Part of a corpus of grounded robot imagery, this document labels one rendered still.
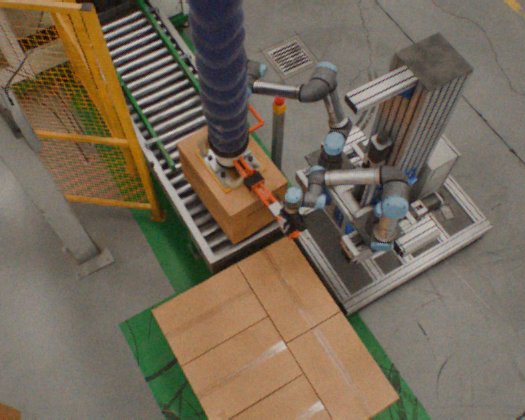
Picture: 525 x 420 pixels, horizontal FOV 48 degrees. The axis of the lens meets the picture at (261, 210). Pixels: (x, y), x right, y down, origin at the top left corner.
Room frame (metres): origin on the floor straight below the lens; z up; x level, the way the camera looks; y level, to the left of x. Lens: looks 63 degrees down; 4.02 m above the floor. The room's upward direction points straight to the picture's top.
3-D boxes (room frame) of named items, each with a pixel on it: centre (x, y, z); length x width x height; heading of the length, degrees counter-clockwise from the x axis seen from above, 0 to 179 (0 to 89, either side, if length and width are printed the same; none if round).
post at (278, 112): (2.28, -0.11, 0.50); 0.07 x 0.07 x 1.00; 31
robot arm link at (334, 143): (1.83, -0.41, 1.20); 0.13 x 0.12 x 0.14; 159
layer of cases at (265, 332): (0.80, -0.07, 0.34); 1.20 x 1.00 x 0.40; 31
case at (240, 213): (1.80, 0.18, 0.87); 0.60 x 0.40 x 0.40; 35
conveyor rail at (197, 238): (2.36, 0.91, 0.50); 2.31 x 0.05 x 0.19; 31
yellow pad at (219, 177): (1.75, 0.26, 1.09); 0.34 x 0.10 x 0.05; 35
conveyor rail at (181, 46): (2.70, 0.35, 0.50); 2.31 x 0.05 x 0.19; 31
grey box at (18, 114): (1.69, 1.19, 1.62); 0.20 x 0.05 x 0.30; 31
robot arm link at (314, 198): (1.33, -0.26, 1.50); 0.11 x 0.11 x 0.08; 82
